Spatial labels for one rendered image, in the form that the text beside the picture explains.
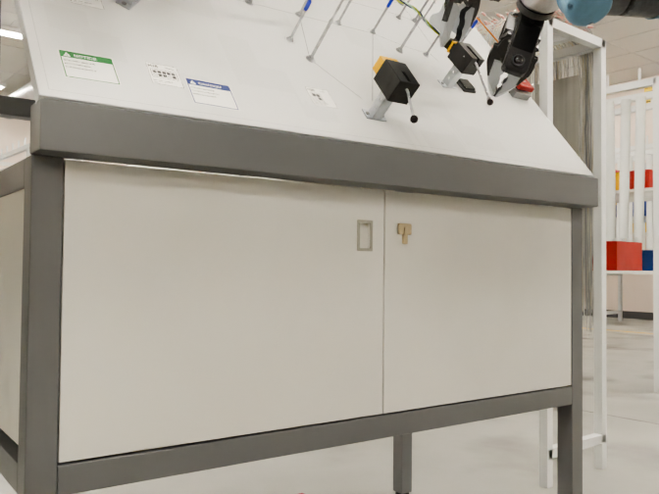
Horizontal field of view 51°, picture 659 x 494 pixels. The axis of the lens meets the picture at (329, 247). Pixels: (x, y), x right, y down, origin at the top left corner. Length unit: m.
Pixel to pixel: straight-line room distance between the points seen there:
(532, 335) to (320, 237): 0.58
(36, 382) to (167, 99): 0.42
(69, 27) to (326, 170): 0.43
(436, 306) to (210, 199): 0.50
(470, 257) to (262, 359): 0.50
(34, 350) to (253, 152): 0.40
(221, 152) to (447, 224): 0.51
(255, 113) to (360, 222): 0.27
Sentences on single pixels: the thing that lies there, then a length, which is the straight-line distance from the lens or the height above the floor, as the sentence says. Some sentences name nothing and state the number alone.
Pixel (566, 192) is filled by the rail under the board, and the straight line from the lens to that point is 1.56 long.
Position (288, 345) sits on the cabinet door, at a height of 0.53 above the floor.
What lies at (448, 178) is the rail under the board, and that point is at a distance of 1.29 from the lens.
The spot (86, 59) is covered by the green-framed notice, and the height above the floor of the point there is 0.94.
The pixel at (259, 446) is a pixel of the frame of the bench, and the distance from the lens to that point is 1.11.
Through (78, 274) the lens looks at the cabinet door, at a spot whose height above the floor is 0.65.
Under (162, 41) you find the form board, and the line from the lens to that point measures 1.15.
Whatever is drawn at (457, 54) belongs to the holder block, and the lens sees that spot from 1.52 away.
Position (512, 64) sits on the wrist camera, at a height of 1.03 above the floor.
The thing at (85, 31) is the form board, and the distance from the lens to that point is 1.10.
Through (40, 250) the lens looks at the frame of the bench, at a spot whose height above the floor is 0.68.
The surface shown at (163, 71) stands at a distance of 1.08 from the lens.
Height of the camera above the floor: 0.66
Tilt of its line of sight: 2 degrees up
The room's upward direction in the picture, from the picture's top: 1 degrees clockwise
